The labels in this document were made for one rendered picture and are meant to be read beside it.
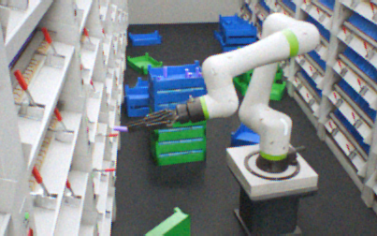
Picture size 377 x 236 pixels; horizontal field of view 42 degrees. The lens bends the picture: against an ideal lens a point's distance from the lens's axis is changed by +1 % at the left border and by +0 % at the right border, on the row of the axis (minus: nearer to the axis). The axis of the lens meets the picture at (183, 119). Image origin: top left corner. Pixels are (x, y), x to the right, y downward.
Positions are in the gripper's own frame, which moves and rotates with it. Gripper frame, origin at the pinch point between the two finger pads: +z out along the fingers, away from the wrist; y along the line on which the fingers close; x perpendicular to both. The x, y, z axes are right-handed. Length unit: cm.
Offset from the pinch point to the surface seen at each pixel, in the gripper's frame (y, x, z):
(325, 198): -35, 87, -78
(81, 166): 42.9, -13.4, 13.2
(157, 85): -76, 18, -8
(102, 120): -27.0, 6.5, 17.0
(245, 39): -275, 78, -90
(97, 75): -27.1, -14.1, 12.3
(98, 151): -2.4, 7.6, 17.7
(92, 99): -8.3, -11.8, 14.2
